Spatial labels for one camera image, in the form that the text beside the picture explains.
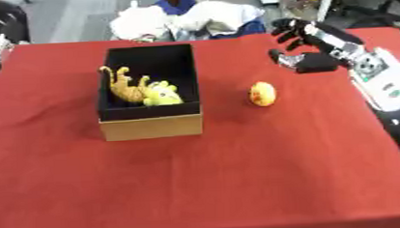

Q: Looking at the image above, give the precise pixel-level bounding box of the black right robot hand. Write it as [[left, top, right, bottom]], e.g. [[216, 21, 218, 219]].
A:
[[265, 15, 342, 76]]

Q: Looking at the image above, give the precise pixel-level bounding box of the tan cardboard box black inside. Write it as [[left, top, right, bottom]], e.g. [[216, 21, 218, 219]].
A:
[[94, 43, 205, 143]]

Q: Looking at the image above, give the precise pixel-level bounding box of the yellow orange toy fruit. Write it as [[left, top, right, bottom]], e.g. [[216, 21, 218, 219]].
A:
[[247, 79, 280, 108]]

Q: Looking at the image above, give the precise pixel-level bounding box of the person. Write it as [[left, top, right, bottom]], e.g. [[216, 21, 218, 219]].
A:
[[107, 0, 269, 44]]

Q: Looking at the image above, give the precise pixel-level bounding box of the orange tiger soft toy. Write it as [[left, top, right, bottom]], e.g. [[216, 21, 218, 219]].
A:
[[98, 62, 186, 110]]

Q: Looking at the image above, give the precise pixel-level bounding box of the black chair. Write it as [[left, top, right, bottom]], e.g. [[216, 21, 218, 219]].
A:
[[0, 0, 34, 45]]

